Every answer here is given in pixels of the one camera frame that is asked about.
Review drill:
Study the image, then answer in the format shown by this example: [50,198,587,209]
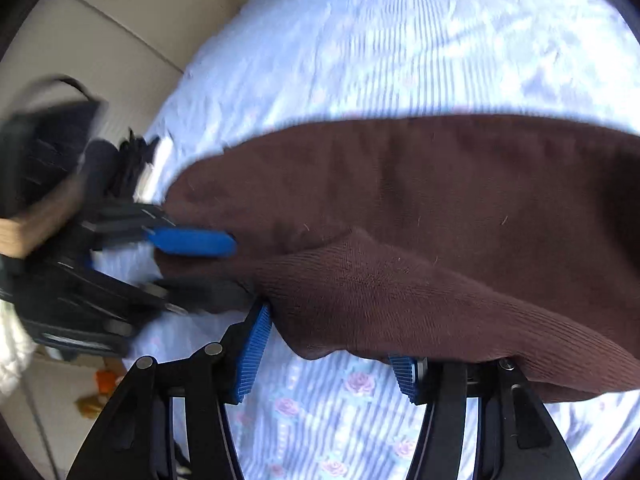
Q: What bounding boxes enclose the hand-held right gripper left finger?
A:
[65,299,274,480]

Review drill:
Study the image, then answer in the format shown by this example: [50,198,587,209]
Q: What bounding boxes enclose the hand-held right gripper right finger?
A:
[387,354,584,480]

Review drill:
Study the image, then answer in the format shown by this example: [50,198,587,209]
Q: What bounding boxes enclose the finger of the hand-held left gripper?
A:
[90,266,257,317]
[82,202,239,260]

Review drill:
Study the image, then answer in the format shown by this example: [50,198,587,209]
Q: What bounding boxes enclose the brown pants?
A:
[154,112,640,406]

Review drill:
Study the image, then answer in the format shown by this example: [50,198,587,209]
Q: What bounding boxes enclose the person's left hand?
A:
[0,181,85,259]

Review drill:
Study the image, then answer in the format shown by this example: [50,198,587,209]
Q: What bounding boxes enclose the orange toy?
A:
[94,367,127,394]

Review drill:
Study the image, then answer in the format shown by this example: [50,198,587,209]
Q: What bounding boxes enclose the dark cloth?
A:
[106,127,162,202]

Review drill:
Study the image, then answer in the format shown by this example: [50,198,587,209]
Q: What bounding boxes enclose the yellow-brown toy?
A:
[74,394,109,420]

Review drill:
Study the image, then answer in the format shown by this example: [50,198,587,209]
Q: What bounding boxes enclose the striped floral bedsheet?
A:
[134,0,640,480]

